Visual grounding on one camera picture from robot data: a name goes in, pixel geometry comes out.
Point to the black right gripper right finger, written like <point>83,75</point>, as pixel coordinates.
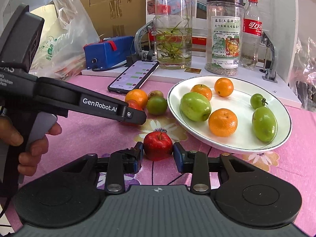
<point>200,166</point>

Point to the green jujube right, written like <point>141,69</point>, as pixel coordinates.
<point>264,124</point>

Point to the orange mandarin back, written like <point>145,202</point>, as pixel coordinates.
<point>139,96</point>

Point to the large green jujube left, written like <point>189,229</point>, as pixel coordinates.
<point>195,106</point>

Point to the black smartphone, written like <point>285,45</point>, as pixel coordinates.
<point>133,77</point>

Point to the white plastic bag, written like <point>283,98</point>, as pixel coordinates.
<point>60,54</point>

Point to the person's left hand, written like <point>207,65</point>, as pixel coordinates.
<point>31,157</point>

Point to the white oval plate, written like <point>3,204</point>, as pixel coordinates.
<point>243,141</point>

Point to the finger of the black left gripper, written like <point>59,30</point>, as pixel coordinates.
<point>136,117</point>

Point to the cardboard box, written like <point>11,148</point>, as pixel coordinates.
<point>112,18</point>

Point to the red small apple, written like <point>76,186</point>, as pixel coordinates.
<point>132,104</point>
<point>157,146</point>

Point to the green round fruit back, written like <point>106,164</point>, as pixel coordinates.
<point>157,105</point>

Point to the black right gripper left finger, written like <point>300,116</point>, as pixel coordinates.
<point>116,166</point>

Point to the small yellowish green fruit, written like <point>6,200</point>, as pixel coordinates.
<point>155,93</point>

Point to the pink floral tablecloth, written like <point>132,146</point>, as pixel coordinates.
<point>293,162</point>

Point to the cola plastic bottle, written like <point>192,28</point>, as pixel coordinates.
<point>251,35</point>

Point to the grey metal bracket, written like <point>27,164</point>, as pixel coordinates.
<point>140,34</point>
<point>269,66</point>

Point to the clear jar with label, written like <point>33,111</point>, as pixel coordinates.
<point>224,22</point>

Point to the grey metal bracket left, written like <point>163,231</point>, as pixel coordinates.
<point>140,34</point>

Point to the grey metal bracket right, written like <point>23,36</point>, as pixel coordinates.
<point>269,66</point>

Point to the glass vase with plants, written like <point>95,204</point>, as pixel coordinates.
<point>173,32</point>

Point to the large orange mandarin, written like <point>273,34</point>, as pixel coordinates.
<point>223,122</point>

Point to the clear crumpled plastic bag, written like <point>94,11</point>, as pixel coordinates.
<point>302,79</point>

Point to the red small apple back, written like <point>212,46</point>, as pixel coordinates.
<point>132,104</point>

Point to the blue plastic tool box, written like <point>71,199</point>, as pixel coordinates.
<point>103,55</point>

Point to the small green tomato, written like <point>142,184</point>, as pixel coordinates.
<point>257,101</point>

